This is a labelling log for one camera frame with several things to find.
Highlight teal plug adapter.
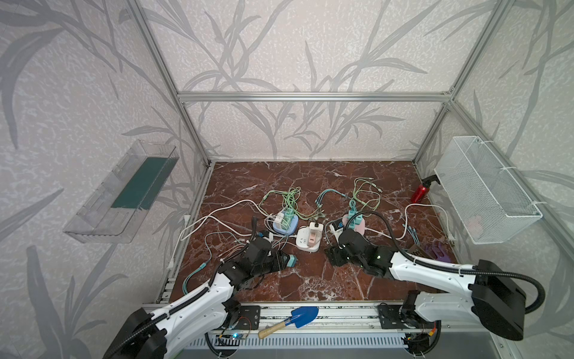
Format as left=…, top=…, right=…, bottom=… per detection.
left=286, top=254, right=297, bottom=268

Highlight pink plug adapter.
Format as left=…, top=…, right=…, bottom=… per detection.
left=309, top=227, right=322, bottom=246

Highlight white power strip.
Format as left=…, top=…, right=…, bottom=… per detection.
left=295, top=222, right=324, bottom=253

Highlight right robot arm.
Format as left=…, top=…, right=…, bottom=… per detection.
left=325, top=230, right=546, bottom=341

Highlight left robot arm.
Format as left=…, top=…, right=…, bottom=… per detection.
left=104, top=238, right=297, bottom=358

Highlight green plug adapter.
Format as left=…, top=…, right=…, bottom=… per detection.
left=283, top=207, right=294, bottom=227

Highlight pink power strip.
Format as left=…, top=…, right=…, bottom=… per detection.
left=342, top=214, right=366, bottom=235

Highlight teal plugs on pink strip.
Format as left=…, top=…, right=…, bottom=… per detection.
left=347, top=206, right=363, bottom=227

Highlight blue power strip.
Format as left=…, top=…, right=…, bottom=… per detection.
left=272, top=211, right=299, bottom=236

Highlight blue toy shovel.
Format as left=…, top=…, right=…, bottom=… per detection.
left=258, top=307, right=319, bottom=340

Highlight purple plastic toy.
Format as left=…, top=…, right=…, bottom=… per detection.
left=425, top=242, right=452, bottom=263

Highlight red spray bottle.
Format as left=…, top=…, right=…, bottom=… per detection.
left=410, top=174, right=441, bottom=203

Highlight light green cable bundle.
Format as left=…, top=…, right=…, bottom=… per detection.
left=259, top=187, right=324, bottom=221

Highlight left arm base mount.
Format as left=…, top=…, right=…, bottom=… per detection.
left=223, top=305, right=262, bottom=331

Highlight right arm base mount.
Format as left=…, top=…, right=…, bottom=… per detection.
left=377, top=303, right=435, bottom=331

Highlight white power cord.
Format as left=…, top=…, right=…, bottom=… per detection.
left=172, top=198, right=274, bottom=252

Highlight white wire mesh basket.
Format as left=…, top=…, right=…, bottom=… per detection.
left=434, top=136, right=543, bottom=245

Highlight clear plastic wall tray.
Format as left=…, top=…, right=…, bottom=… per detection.
left=64, top=140, right=179, bottom=244

